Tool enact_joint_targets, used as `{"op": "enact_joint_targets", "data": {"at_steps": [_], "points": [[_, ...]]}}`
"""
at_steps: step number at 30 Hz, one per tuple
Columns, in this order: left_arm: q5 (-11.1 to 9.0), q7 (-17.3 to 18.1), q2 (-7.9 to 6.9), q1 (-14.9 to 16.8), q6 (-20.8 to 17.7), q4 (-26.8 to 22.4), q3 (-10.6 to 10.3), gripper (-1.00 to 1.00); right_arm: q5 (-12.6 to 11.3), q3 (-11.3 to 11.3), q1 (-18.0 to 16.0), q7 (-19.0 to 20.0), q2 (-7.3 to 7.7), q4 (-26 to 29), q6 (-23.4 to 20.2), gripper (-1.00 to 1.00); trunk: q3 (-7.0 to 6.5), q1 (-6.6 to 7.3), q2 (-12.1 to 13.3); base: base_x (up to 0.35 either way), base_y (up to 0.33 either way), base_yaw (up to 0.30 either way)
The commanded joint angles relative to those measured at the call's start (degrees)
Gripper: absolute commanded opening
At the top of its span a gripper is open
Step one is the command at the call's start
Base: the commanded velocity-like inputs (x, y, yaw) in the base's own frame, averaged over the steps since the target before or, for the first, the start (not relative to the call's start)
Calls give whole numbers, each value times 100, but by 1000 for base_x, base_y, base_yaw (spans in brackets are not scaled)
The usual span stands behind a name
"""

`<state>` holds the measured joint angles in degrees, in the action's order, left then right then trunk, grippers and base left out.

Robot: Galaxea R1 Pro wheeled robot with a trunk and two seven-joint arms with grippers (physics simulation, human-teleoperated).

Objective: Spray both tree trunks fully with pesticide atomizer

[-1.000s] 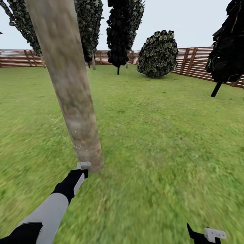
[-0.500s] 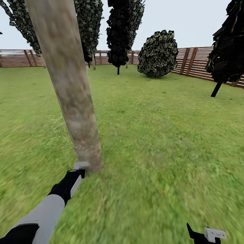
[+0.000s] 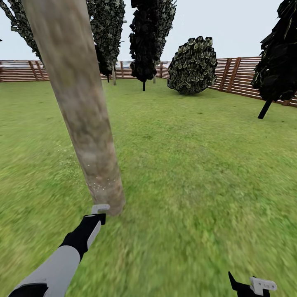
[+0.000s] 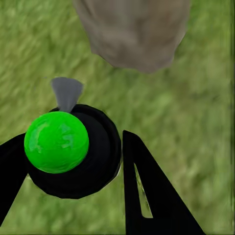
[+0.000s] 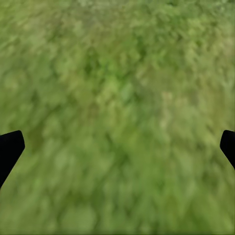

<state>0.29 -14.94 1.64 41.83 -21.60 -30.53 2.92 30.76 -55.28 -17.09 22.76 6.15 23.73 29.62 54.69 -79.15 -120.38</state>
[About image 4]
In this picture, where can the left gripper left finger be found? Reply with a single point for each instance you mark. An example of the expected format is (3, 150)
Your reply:
(12, 172)

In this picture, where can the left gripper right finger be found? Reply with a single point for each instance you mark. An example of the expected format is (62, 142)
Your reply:
(170, 214)

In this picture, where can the pesticide atomizer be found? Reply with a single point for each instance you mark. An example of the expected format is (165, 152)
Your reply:
(75, 150)

